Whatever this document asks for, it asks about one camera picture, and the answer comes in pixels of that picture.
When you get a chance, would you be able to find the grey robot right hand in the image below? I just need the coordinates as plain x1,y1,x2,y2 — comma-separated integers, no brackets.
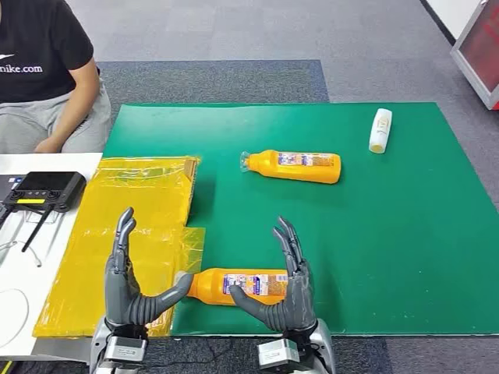
229,217,317,334

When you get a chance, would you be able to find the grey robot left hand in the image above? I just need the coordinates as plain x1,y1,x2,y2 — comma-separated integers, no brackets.
104,207,195,329

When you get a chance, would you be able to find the person's left hand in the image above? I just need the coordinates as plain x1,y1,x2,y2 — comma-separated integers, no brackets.
34,137,63,155

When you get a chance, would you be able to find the orange bottle with clear cap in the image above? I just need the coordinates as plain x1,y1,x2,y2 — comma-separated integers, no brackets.
239,150,343,185
175,267,292,307

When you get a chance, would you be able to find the white plastic bottle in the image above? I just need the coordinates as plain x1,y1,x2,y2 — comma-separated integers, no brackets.
368,108,393,155

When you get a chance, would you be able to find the black controller with antennas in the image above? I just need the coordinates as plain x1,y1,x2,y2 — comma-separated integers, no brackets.
0,171,87,254

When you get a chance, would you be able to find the yellow plastic bag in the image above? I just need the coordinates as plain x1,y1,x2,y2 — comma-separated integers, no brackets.
33,155,207,339

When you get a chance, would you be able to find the person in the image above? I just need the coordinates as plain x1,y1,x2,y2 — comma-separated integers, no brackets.
0,0,112,155

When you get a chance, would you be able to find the green table mat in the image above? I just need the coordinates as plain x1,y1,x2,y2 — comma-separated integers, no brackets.
103,102,499,337

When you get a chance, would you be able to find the red and white cabinet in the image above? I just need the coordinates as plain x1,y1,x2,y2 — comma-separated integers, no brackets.
450,0,499,111

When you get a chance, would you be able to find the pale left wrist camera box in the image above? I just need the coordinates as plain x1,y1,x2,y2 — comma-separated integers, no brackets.
104,335,148,364

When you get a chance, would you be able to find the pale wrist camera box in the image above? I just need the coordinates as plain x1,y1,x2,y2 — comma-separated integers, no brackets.
104,335,148,364
257,337,301,371

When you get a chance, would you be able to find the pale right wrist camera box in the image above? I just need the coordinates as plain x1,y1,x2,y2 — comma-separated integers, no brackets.
257,337,301,371

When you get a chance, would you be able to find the thin white cable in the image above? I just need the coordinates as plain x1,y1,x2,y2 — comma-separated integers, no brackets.
0,239,43,269

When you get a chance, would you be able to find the white cable loop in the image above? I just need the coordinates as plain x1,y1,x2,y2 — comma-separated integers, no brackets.
0,288,31,348

